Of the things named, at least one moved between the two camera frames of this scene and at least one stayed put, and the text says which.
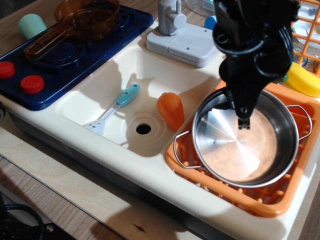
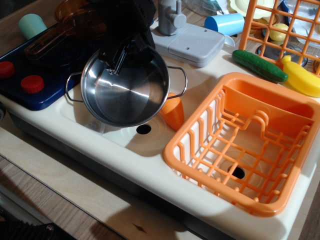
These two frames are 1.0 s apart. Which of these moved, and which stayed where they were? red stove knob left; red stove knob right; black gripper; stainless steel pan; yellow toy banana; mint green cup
Moved: stainless steel pan; black gripper
Stayed: red stove knob right; red stove knob left; yellow toy banana; mint green cup
